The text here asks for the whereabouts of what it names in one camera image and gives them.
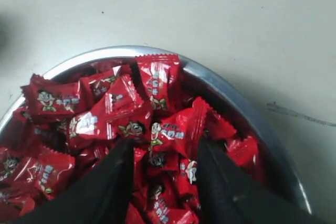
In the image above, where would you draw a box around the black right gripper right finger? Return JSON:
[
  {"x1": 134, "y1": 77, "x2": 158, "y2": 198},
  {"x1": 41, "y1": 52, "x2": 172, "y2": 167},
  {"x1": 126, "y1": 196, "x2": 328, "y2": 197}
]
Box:
[{"x1": 196, "y1": 138, "x2": 324, "y2": 223}]

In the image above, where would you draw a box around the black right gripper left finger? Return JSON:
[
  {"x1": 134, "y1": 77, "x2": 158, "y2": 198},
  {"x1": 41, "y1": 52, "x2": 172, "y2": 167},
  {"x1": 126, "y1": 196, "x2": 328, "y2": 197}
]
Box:
[{"x1": 13, "y1": 140, "x2": 134, "y2": 224}]

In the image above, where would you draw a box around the stainless steel plate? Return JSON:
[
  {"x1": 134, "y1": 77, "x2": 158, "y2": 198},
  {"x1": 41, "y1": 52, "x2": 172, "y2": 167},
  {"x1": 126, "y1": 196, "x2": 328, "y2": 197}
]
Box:
[{"x1": 1, "y1": 48, "x2": 311, "y2": 223}]

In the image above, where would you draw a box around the red candy wrapper packet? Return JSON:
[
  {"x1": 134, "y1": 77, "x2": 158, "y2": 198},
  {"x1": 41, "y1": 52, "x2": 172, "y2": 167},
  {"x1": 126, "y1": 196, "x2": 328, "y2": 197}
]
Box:
[{"x1": 135, "y1": 54, "x2": 180, "y2": 115}]

